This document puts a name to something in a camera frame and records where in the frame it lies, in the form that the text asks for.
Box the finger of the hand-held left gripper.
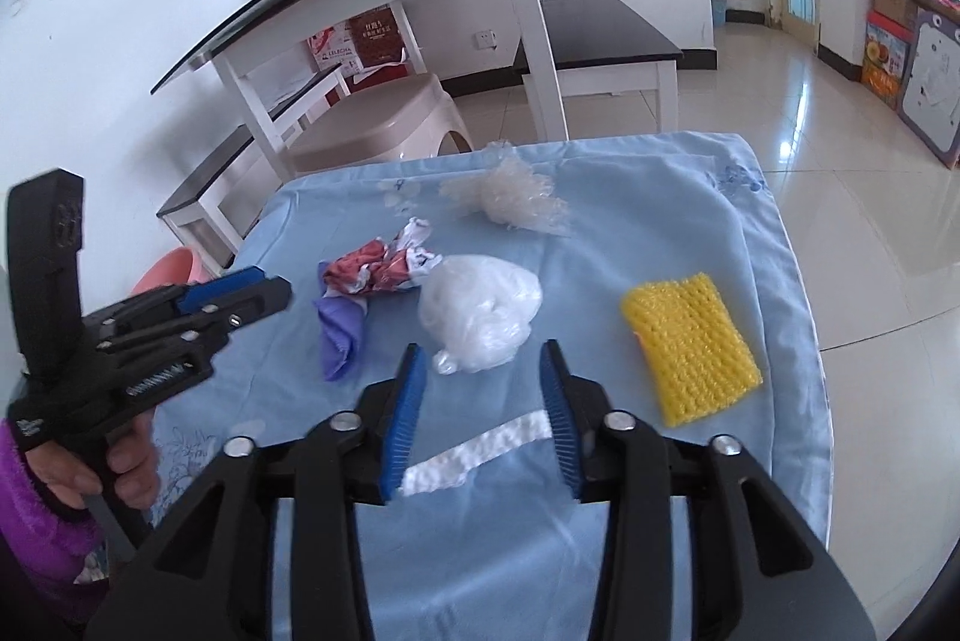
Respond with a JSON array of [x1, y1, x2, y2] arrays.
[[101, 277, 293, 361], [88, 266, 265, 331]]

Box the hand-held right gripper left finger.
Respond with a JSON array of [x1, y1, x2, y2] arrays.
[[86, 343, 430, 641]]

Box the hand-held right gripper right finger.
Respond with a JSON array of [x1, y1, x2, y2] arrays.
[[538, 339, 878, 641]]

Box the pink plastic basin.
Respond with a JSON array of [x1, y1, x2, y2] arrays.
[[131, 247, 215, 297]]

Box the white styrofoam piece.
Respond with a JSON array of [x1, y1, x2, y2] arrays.
[[401, 408, 554, 498]]

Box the purple glove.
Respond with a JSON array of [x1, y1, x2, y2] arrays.
[[313, 292, 368, 383]]

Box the red and white paper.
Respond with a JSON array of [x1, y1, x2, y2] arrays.
[[319, 217, 443, 297]]

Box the white plastic bag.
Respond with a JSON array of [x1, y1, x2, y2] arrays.
[[418, 253, 543, 376]]

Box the large yellow foam net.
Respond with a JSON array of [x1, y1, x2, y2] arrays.
[[619, 271, 764, 428]]

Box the clear plastic wrap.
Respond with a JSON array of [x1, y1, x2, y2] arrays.
[[439, 141, 571, 237]]

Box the person's left forearm purple sleeve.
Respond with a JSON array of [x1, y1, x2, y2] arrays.
[[0, 420, 106, 612]]

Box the person's left hand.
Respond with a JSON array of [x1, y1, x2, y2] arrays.
[[30, 420, 162, 511]]

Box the long black and white bench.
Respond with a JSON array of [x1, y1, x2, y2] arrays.
[[156, 64, 353, 278]]

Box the beige plastic stool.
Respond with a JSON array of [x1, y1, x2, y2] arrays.
[[289, 73, 475, 177]]

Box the blue floral cloth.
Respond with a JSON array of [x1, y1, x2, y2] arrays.
[[146, 131, 833, 641]]

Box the white and red carton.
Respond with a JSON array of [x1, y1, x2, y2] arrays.
[[304, 19, 361, 73]]

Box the dark red carton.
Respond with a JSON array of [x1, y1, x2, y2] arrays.
[[352, 7, 410, 68]]

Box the short black and white bench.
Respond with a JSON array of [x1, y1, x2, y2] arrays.
[[512, 0, 685, 136]]

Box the colourful fruit box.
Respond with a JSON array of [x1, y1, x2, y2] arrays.
[[859, 11, 916, 110]]

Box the grey drawing board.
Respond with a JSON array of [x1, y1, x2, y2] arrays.
[[896, 7, 960, 170]]

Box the brown cardboard box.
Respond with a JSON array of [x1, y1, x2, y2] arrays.
[[872, 0, 931, 35]]

